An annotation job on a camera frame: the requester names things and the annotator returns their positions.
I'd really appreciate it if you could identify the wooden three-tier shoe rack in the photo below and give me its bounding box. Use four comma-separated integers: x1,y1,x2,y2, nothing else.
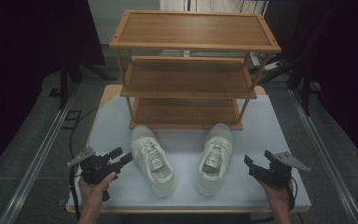
108,8,282,132

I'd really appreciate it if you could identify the white lace-up sneaker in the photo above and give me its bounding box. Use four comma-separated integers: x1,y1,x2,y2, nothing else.
195,122,235,197
130,124,177,198

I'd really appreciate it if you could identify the person's right hand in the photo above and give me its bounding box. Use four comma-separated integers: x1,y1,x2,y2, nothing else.
258,178,295,211

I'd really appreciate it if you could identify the white power strip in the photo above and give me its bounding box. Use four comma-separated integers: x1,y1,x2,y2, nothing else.
249,51,282,72

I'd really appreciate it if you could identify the dark curtain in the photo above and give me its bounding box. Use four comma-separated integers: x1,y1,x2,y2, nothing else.
287,0,358,175
0,0,107,183

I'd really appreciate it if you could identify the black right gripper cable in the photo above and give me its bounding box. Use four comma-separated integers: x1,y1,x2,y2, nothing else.
288,175,298,211

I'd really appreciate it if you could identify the black floor socket frame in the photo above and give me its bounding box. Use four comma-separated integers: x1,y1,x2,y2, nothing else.
61,109,83,131

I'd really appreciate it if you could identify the person's left hand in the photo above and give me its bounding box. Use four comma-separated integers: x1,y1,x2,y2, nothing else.
78,171,118,207

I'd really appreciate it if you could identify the black metal stand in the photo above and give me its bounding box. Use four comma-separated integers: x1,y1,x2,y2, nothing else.
48,60,118,110
258,43,322,118

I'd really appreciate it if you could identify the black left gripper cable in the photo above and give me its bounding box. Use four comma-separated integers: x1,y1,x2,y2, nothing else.
68,163,82,220

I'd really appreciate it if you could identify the black floor cable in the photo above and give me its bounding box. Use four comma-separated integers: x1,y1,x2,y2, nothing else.
69,106,100,157

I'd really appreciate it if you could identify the pale table mat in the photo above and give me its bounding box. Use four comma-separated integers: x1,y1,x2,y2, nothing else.
66,94,312,209

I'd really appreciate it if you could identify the metal floor rail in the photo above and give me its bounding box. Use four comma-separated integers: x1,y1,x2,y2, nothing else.
287,89,358,224
0,86,79,224

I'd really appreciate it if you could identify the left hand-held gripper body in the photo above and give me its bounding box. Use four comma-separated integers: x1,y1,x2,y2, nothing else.
67,147,121,203

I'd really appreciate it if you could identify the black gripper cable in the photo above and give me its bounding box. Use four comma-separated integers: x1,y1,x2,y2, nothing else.
68,163,82,220
288,175,298,211

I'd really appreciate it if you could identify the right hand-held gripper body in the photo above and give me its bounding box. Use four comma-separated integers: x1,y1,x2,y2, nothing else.
250,150,311,189

